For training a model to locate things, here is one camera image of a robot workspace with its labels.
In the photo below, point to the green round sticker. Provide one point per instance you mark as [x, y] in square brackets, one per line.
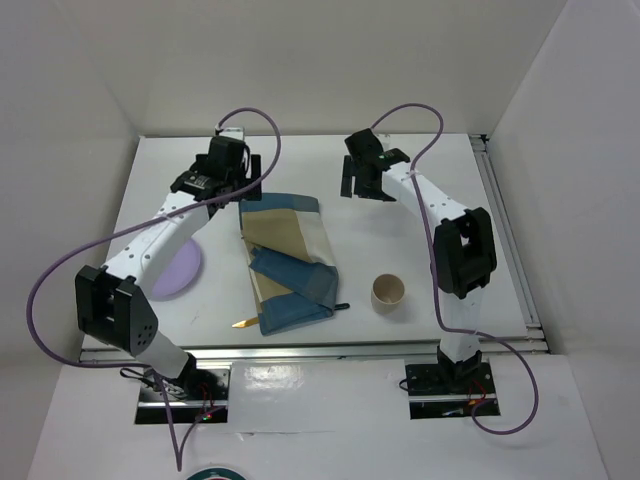
[217, 473]

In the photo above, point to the lilac plastic plate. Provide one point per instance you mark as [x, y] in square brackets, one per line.
[182, 271]

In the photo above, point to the blue and beige cloth placemat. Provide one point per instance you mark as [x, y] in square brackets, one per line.
[292, 269]

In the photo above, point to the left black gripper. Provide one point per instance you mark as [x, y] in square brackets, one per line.
[244, 181]

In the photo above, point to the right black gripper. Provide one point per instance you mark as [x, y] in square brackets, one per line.
[346, 188]

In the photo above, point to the aluminium frame rail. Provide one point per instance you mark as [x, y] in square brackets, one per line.
[368, 238]

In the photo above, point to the beige plastic cup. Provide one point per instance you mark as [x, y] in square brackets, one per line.
[387, 293]

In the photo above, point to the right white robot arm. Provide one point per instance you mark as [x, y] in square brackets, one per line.
[462, 240]

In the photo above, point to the gold knife dark handle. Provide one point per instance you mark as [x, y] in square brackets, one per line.
[246, 323]

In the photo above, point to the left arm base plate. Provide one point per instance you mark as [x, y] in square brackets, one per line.
[185, 407]

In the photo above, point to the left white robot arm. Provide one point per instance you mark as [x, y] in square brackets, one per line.
[113, 300]

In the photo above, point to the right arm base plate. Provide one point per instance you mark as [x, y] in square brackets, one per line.
[430, 396]

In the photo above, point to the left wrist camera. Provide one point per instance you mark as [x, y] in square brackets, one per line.
[236, 133]

